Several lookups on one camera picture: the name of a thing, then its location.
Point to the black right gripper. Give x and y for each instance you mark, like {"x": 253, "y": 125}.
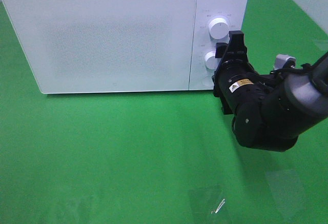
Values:
{"x": 233, "y": 82}

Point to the white microwave knob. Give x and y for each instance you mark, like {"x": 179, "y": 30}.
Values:
{"x": 219, "y": 27}
{"x": 211, "y": 62}

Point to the round microwave door button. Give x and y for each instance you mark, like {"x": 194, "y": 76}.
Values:
{"x": 207, "y": 81}

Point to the white microwave door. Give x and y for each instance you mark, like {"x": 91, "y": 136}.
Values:
{"x": 90, "y": 46}

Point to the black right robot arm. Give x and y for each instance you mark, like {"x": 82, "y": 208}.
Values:
{"x": 269, "y": 111}

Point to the clear tape patch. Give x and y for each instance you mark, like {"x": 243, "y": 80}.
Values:
{"x": 206, "y": 200}

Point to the white microwave oven body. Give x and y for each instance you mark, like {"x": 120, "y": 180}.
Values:
{"x": 220, "y": 1}

